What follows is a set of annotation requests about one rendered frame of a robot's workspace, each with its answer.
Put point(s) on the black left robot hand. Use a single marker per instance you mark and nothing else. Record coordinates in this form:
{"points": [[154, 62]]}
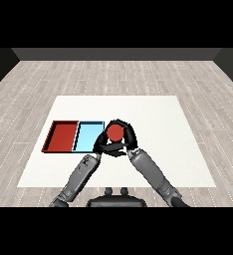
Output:
{"points": [[101, 142]]}

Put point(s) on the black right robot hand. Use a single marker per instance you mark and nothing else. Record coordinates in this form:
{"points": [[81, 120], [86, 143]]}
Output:
{"points": [[130, 135]]}

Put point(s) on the small red can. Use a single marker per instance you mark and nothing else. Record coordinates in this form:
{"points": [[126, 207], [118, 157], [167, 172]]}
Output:
{"points": [[115, 132]]}

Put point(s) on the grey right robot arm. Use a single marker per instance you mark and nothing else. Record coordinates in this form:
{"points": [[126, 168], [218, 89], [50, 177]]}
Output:
{"points": [[155, 176]]}

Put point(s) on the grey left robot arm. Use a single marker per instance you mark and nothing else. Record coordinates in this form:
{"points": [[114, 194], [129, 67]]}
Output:
{"points": [[78, 179]]}

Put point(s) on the light blue shallow open box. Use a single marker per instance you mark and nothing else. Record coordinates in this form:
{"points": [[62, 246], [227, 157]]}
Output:
{"points": [[88, 136]]}

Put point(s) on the red shallow open box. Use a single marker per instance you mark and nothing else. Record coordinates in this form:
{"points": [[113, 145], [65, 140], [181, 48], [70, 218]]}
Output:
{"points": [[62, 136]]}

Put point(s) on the dark grey robot body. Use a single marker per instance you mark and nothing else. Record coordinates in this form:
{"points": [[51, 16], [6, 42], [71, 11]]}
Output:
{"points": [[116, 200]]}

